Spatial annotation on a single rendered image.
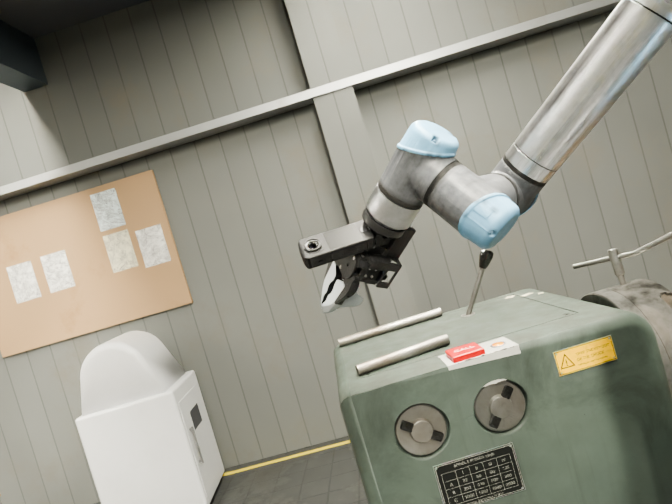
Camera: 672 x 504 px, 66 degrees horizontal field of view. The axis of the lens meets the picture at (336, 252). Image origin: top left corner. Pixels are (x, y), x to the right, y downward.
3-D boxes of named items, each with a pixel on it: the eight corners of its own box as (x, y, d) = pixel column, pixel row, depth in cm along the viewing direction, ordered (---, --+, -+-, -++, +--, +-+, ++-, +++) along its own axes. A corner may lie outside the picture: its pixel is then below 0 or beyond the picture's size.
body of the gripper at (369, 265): (386, 293, 86) (422, 237, 79) (341, 287, 82) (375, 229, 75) (370, 262, 91) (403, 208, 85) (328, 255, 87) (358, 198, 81)
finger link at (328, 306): (352, 326, 90) (376, 288, 85) (322, 324, 88) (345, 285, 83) (347, 313, 93) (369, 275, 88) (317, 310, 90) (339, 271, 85)
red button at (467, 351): (455, 368, 93) (452, 357, 93) (447, 360, 99) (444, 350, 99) (487, 358, 93) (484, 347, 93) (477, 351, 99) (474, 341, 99)
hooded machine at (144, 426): (235, 476, 392) (186, 314, 388) (212, 520, 332) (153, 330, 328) (146, 499, 397) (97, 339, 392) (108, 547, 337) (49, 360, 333)
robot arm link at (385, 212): (388, 205, 73) (368, 173, 79) (373, 230, 75) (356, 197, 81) (429, 214, 77) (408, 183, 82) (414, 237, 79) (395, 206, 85)
